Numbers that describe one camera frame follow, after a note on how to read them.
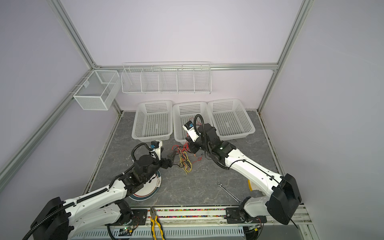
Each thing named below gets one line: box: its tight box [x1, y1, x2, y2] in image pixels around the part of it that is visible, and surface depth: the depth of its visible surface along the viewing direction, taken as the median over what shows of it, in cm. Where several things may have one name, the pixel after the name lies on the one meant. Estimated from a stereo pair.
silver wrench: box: [216, 181, 243, 203], surface depth 82 cm
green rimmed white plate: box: [128, 170, 162, 201], surface depth 82 cm
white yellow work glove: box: [247, 179, 253, 192], surface depth 84 cm
